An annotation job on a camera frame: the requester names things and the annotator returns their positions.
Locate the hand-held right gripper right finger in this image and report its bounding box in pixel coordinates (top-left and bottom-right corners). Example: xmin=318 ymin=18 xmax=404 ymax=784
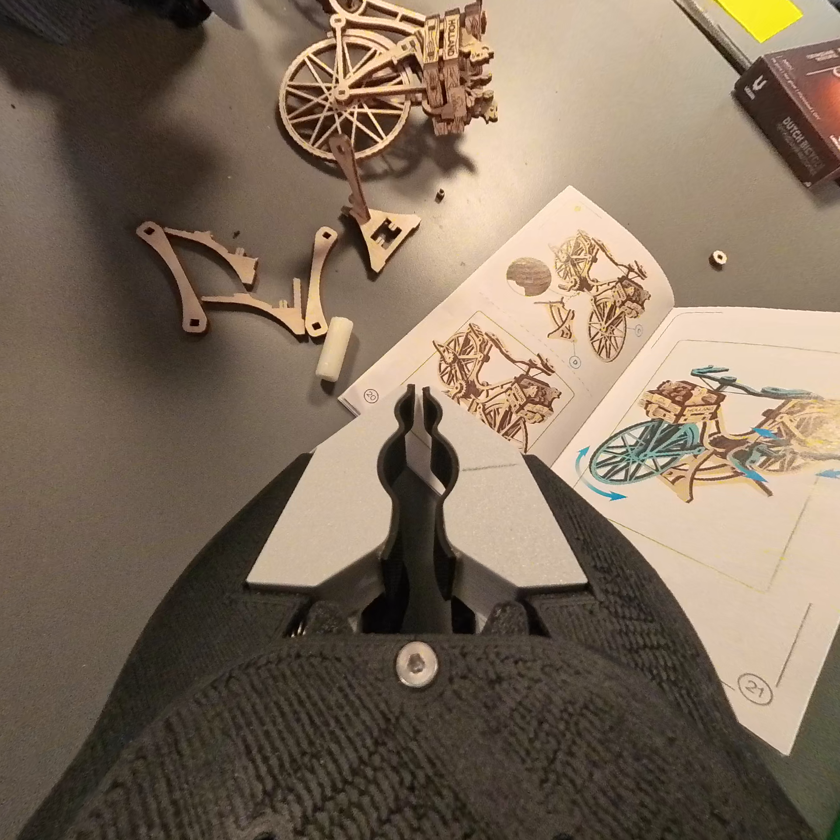
xmin=422 ymin=386 xmax=589 ymax=632

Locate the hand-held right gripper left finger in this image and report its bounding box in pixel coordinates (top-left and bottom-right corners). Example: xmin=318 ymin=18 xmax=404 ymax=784
xmin=245 ymin=385 xmax=417 ymax=632

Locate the white instruction booklet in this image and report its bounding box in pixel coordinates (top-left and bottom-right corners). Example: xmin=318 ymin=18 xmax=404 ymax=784
xmin=337 ymin=185 xmax=840 ymax=757

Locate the notched wooden arc part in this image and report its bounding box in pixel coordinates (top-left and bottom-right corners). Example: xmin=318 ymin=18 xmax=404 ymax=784
xmin=163 ymin=226 xmax=259 ymax=288
xmin=201 ymin=278 xmax=308 ymax=337

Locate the curved wooden strip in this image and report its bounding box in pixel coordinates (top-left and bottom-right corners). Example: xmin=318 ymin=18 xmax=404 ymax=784
xmin=303 ymin=226 xmax=340 ymax=338
xmin=136 ymin=221 xmax=211 ymax=339

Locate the triangular wooden part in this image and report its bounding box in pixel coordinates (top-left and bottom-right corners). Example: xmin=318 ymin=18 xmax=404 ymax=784
xmin=340 ymin=204 xmax=423 ymax=275

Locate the wooden bicycle model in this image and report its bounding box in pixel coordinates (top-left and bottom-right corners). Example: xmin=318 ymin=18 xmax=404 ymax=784
xmin=278 ymin=0 xmax=501 ymax=164

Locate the dark model kit box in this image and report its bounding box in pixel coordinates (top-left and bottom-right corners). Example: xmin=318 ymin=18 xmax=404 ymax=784
xmin=734 ymin=37 xmax=840 ymax=189

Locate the white wax stick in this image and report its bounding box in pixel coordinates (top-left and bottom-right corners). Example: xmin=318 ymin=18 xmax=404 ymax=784
xmin=315 ymin=316 xmax=356 ymax=381

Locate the yellow sticky note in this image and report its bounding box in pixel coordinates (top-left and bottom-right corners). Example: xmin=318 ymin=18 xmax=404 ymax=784
xmin=714 ymin=0 xmax=805 ymax=44

